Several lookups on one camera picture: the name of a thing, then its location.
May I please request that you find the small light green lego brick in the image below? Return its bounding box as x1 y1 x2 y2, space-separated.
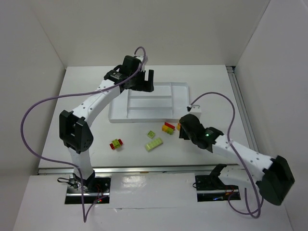
147 130 155 139

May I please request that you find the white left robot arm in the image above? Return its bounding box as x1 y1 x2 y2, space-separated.
59 55 154 188

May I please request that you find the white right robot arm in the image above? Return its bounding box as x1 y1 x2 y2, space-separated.
179 114 295 205

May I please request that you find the red yellow green lego stack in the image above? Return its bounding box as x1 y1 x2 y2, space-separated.
161 122 175 135

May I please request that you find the white divided sorting tray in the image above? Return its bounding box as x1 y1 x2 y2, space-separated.
108 82 190 123

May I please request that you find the long light green lego brick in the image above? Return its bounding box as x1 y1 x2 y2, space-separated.
145 138 163 152

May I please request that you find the red green lego cluster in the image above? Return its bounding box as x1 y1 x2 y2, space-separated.
109 139 123 150

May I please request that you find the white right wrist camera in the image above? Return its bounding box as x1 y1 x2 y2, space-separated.
187 104 202 119

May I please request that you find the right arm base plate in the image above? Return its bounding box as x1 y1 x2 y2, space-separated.
192 175 241 202

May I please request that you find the aluminium rail right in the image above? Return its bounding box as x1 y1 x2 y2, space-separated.
226 66 259 151

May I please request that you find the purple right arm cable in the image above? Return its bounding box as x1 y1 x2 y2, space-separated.
189 92 263 218

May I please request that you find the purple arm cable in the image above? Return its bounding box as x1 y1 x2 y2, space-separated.
20 46 148 223
189 92 263 218

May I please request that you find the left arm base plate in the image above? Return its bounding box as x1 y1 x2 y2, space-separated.
63 176 111 205

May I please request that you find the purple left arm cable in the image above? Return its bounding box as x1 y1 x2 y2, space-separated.
20 46 148 223

